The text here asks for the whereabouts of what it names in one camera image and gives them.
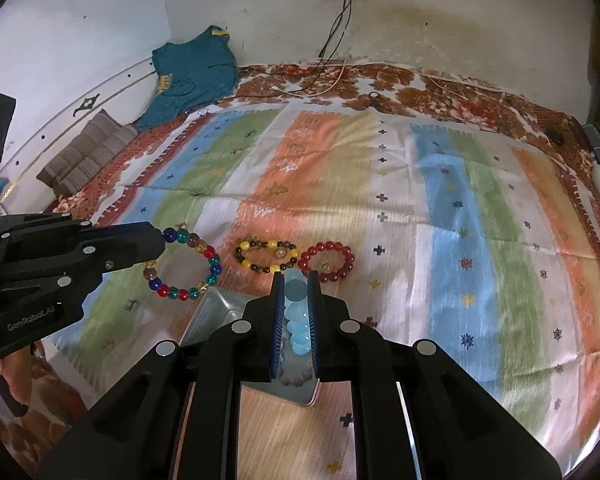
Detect light blue bead bracelet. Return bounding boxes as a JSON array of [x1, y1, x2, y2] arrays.
[[281, 268, 314, 359]]

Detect multicolour glass bead bracelet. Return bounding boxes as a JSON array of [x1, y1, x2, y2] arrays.
[[142, 226, 223, 302]]

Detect silver metal tin box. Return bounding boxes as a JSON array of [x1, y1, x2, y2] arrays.
[[180, 281, 317, 406]]

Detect grey striped pillow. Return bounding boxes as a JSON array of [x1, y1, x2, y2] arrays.
[[36, 110, 138, 198]]

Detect floral red bed sheet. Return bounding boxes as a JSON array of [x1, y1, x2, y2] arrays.
[[0, 62, 600, 476]]

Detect striped colourful cloth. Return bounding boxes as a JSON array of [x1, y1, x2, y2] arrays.
[[53, 104, 600, 472]]

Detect teal garment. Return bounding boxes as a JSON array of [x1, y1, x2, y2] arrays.
[[135, 25, 239, 131]]

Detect black scissors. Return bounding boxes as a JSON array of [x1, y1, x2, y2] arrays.
[[367, 91, 390, 113]]

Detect yellow and brown bead bracelet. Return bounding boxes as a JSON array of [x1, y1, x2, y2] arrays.
[[232, 236, 301, 276]]

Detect dark red bead bracelet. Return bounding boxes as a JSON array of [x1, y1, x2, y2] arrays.
[[296, 240, 357, 284]]

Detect black cable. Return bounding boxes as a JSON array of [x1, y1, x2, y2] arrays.
[[272, 0, 357, 99]]

